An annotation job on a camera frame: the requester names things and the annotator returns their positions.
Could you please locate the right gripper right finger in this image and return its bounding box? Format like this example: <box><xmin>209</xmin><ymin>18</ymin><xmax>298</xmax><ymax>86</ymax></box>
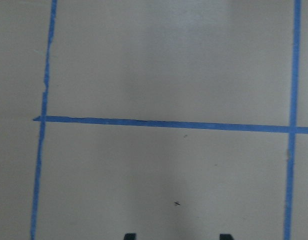
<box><xmin>219</xmin><ymin>233</ymin><xmax>235</xmax><ymax>240</ymax></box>

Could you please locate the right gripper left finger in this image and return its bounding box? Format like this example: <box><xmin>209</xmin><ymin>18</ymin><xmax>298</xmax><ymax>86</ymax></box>
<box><xmin>123</xmin><ymin>233</ymin><xmax>136</xmax><ymax>240</ymax></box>

